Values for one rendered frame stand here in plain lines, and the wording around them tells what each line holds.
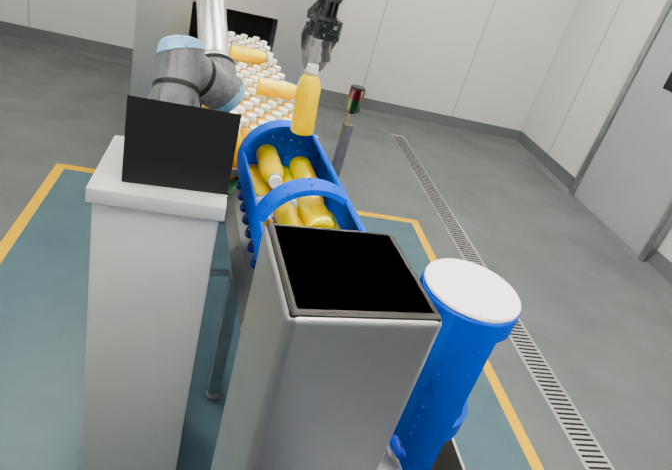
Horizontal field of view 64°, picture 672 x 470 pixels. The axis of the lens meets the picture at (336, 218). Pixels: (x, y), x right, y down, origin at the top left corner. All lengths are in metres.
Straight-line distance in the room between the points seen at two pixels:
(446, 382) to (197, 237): 0.78
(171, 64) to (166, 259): 0.49
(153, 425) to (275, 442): 1.67
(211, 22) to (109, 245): 0.68
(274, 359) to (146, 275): 1.30
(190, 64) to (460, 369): 1.06
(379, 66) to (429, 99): 0.73
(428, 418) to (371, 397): 1.47
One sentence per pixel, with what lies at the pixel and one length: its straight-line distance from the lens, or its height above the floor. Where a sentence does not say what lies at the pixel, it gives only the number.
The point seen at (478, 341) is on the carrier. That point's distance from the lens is 1.50.
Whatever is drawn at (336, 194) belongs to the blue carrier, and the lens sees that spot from 1.36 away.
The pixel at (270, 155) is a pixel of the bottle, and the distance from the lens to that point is 1.68.
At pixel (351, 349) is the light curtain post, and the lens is 0.20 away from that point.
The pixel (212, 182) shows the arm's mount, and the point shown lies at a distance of 1.38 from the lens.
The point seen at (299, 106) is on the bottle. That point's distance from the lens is 1.59.
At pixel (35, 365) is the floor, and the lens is 2.55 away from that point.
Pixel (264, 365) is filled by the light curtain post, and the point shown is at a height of 1.67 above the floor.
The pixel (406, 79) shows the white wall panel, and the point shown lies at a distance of 6.40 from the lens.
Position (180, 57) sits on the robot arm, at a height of 1.43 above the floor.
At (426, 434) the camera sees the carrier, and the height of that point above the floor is 0.59.
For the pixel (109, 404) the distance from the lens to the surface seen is 1.83.
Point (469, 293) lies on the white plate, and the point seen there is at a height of 1.04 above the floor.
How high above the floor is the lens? 1.81
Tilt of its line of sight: 28 degrees down
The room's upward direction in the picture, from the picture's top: 16 degrees clockwise
